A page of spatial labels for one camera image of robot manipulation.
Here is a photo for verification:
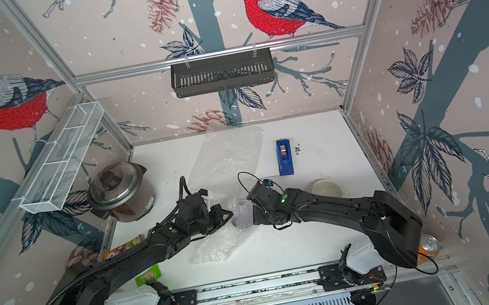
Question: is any bubble wrap sheet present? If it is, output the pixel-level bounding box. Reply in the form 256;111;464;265
190;194;257;265
188;122;265;199

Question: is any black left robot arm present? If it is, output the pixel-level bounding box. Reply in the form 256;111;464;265
46;189;233;305

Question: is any black hanging wire basket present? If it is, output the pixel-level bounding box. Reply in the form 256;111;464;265
171;48;275;98

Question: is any green snack packet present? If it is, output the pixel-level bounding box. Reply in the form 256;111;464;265
135;264;162;287

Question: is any blue tape dispenser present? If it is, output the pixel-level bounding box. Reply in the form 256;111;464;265
276;139;294;176

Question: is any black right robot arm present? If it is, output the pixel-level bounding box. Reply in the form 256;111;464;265
247;181;423;269

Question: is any white mesh wall shelf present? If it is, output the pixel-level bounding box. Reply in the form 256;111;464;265
20;101;105;215

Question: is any red snack packet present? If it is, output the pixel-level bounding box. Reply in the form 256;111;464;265
103;234;145;261

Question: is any steel rice cooker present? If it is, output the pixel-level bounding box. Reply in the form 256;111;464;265
87;162;156;223

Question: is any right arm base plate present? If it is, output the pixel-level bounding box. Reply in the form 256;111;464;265
316;264;387;292

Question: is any cream ceramic bowl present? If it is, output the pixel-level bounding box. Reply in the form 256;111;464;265
311;179;344;198

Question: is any lavender ceramic bowl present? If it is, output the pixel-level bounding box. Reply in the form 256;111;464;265
232;200;254;230

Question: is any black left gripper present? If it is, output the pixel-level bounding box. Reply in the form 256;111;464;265
185;201;239;237

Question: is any aluminium mounting rail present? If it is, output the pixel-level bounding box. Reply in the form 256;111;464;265
70;240;460;305

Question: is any orange soda can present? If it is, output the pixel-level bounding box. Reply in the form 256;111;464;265
418;234;441;261

